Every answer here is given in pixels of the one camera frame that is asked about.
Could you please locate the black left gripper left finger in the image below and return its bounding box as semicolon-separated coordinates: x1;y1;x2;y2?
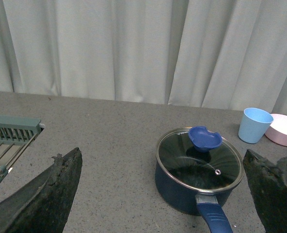
0;148;82;233

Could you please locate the dark blue saucepan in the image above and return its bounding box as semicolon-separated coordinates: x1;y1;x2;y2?
155;126;233;233

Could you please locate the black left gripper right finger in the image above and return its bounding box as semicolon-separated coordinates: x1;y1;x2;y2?
243;149;287;233

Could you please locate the green dish drying rack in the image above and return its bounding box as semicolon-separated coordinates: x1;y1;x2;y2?
0;115;45;183

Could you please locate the light blue plastic cup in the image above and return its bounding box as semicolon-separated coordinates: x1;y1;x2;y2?
238;107;274;144

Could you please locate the pink bowl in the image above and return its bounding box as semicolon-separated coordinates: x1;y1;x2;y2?
265;114;287;147

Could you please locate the white curtain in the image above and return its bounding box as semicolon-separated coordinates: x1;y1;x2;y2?
0;0;287;114

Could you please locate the glass lid with blue knob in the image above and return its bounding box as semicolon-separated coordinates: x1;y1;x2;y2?
156;127;243;193

